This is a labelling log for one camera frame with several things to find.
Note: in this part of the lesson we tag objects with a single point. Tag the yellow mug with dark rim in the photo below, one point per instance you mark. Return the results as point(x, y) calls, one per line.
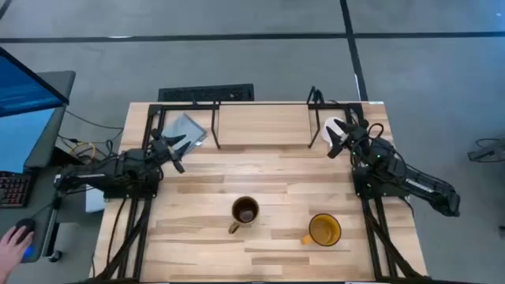
point(324, 230)

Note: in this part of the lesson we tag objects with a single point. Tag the white ceramic mug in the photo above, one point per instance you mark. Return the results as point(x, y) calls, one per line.
point(330, 122)

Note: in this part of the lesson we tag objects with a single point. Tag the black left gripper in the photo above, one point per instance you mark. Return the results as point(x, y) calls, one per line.
point(161, 149)

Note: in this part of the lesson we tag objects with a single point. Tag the black floor stand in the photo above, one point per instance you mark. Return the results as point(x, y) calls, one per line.
point(487, 152)

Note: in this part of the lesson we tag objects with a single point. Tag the person's hand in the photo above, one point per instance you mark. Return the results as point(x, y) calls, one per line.
point(12, 252)

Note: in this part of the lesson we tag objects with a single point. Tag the grey cloth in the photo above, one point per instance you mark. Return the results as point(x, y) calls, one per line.
point(185, 128)

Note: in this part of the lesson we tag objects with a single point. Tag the grey desk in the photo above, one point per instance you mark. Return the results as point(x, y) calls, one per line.
point(51, 118)

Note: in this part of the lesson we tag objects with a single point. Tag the green brown glazed mug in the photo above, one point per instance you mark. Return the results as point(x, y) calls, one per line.
point(245, 213)

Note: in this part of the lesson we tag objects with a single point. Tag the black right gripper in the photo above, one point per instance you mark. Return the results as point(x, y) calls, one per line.
point(357, 136)

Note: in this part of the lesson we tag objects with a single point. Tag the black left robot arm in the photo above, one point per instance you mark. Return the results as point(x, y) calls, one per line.
point(118, 173)

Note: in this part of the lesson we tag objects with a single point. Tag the computer monitor with blue screen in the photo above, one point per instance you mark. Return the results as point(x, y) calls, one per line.
point(19, 90)

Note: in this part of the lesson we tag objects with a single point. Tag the black desk caster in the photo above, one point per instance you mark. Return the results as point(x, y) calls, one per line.
point(55, 256)

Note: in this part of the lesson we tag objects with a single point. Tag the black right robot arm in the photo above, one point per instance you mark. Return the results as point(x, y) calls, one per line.
point(426, 185)

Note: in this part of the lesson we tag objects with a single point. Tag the black aluminium rig frame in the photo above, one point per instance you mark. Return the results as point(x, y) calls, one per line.
point(154, 108)

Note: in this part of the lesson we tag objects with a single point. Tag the black keyboard with red keys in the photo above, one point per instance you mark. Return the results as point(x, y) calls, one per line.
point(13, 189)

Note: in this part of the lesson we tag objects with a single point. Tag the black computer mouse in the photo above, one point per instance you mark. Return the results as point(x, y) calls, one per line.
point(25, 226)

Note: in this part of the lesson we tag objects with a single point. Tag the white box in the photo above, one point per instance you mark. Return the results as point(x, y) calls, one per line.
point(94, 201)

